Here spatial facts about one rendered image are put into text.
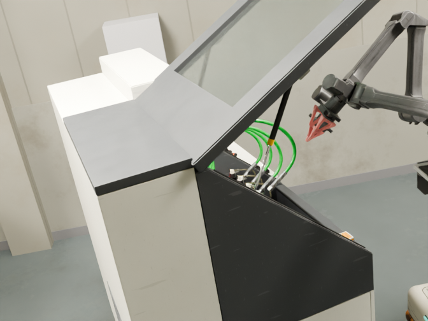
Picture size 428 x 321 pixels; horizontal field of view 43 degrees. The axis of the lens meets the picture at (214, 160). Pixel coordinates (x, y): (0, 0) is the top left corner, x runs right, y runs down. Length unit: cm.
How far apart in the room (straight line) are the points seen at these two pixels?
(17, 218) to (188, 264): 274
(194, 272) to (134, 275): 19
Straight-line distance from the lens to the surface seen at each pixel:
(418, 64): 238
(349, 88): 195
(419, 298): 288
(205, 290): 172
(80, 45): 386
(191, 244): 161
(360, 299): 207
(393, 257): 361
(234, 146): 286
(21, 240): 435
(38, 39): 389
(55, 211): 432
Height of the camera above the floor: 209
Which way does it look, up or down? 24 degrees down
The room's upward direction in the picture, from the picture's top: 10 degrees counter-clockwise
